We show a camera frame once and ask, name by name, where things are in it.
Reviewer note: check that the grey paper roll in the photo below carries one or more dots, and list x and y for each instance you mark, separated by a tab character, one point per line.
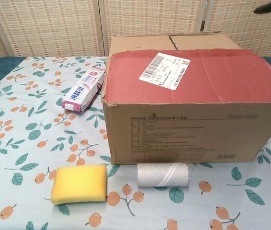
159	175

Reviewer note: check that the pink-white toothpaste box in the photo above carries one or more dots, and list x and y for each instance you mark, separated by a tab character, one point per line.
83	91

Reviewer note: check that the floral print tablecloth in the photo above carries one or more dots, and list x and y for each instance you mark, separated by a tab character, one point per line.
29	143

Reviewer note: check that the yellow sponge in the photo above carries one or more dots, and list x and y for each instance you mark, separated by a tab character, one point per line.
78	184

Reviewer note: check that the large cardboard box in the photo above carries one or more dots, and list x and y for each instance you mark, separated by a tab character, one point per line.
173	131

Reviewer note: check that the right black-silver robot hand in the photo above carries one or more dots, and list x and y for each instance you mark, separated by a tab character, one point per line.
269	6

